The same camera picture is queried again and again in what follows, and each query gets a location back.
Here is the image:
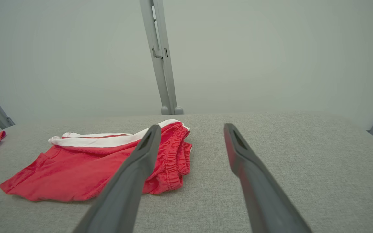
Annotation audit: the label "red shorts with white stripe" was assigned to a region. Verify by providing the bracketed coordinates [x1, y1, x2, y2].
[0, 119, 193, 203]

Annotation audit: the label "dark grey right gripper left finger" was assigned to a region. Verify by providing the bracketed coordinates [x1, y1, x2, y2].
[73, 125, 162, 233]

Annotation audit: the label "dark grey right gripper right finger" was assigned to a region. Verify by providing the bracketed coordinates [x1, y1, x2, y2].
[224, 123, 312, 233]

